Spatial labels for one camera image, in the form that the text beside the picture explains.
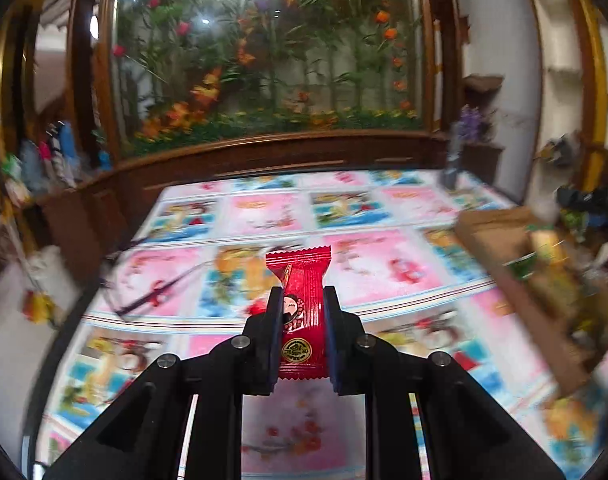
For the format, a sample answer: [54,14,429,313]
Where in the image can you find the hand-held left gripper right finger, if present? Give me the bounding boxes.
[323,285,567,480]

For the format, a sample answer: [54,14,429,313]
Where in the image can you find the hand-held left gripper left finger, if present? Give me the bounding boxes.
[41,285,286,480]

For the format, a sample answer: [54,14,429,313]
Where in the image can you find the orange-edged cracker packet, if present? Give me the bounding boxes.
[526,227,572,271]

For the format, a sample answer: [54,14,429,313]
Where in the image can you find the red candy packet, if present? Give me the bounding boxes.
[265,245,332,381]

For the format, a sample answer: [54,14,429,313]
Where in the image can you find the cardboard box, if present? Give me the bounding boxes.
[454,207,608,401]

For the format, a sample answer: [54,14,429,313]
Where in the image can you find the printed tablecloth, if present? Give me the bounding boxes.
[34,170,608,480]

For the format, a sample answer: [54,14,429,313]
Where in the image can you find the grey flashlight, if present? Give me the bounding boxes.
[444,122,465,188]

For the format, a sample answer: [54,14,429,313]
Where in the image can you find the brown shelf ornament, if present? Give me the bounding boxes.
[463,74,505,93]

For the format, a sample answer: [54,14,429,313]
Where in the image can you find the yellow red bag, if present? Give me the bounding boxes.
[21,290,60,328]

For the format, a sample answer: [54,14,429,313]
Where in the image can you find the group of bottles on sideboard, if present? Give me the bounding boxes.
[1,120,115,196]

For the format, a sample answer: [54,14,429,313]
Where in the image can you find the glass flower display case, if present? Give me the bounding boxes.
[66,0,465,161]

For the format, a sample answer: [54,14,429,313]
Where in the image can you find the gold framed glass cabinet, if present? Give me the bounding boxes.
[0,0,45,211]

